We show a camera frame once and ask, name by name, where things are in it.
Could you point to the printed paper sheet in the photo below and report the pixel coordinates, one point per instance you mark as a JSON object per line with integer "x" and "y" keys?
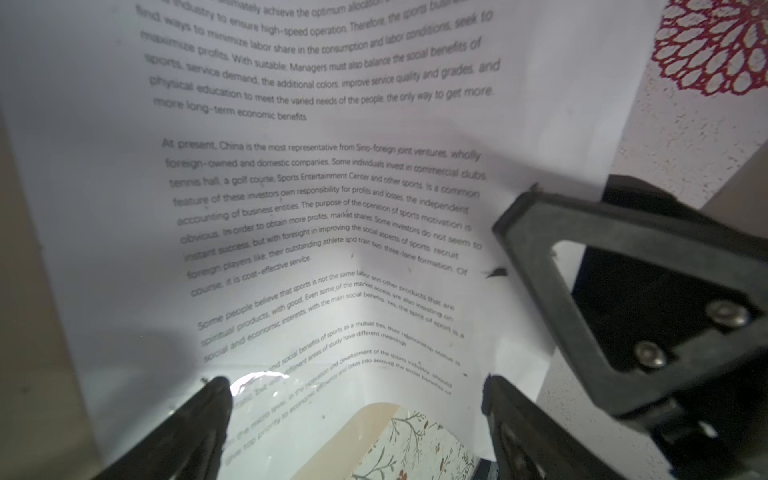
{"x": 299, "y": 196}

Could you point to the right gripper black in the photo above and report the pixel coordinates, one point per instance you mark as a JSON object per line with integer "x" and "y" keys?
{"x": 661, "y": 312}

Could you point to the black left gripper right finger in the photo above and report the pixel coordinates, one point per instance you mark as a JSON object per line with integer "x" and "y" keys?
{"x": 529, "y": 444}

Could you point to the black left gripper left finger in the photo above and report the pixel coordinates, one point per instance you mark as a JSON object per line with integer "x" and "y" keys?
{"x": 187, "y": 445}

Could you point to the beige file folder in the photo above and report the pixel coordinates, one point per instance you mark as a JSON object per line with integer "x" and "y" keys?
{"x": 36, "y": 360}

